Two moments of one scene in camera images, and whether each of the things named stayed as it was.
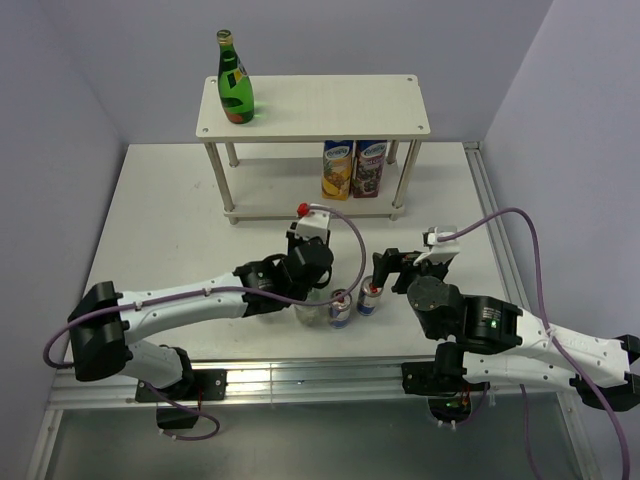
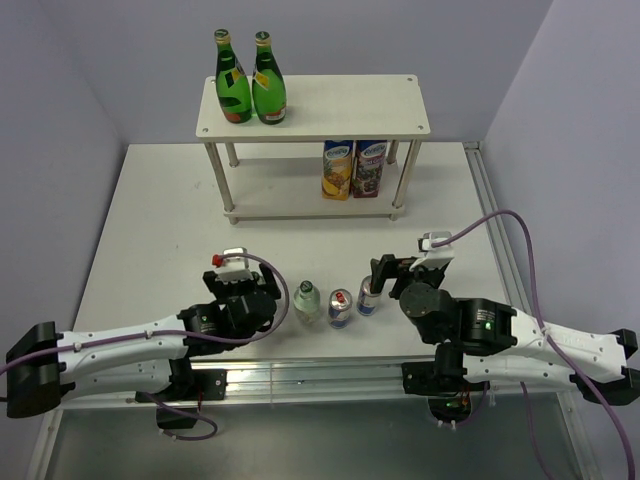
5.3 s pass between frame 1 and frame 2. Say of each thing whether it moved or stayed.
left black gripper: moved
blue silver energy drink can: stayed
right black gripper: stayed
